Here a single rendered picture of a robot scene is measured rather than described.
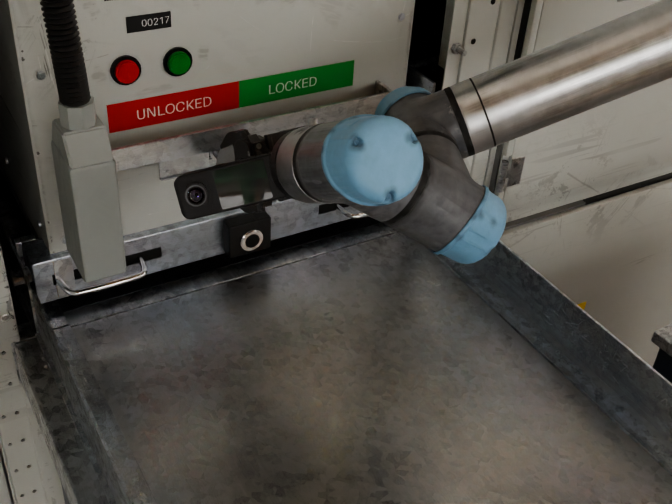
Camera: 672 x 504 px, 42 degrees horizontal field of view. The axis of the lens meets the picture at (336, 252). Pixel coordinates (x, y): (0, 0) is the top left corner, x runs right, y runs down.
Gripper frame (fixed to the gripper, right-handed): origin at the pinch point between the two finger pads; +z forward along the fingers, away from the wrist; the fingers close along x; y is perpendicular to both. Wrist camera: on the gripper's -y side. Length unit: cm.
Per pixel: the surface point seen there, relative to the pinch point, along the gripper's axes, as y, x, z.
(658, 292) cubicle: 92, -43, 24
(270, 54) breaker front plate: 9.3, 12.4, -0.8
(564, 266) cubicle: 63, -29, 16
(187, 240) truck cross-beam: -2.7, -7.9, 9.5
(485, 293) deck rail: 30.2, -22.7, -5.7
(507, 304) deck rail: 31.4, -24.2, -8.4
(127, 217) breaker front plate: -9.7, -3.1, 8.2
